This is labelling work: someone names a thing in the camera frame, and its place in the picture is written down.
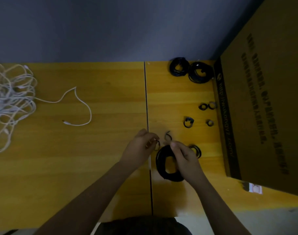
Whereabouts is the person's right hand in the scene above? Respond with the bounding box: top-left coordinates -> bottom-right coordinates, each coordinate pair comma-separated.
169,141 -> 207,185

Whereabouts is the person's left hand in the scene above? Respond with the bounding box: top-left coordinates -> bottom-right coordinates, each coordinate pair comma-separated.
120,129 -> 161,170

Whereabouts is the group of black cable ties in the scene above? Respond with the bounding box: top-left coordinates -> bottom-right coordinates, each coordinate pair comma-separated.
164,101 -> 218,160

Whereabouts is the tangle of white cables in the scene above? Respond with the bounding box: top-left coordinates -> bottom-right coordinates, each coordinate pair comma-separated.
0,61 -> 93,156

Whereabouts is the person's left forearm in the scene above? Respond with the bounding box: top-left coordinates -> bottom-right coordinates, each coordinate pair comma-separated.
34,161 -> 136,235

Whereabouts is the person's right forearm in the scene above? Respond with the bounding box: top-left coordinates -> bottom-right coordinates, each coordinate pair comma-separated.
192,176 -> 252,235

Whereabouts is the person's dark clothing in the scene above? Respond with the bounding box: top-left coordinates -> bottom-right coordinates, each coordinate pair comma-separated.
97,216 -> 193,235

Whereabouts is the small white packet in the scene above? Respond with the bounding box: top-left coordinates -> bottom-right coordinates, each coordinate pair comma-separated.
247,182 -> 264,195

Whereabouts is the cardboard box with black print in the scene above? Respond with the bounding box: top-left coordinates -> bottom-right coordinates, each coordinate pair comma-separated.
213,0 -> 298,198

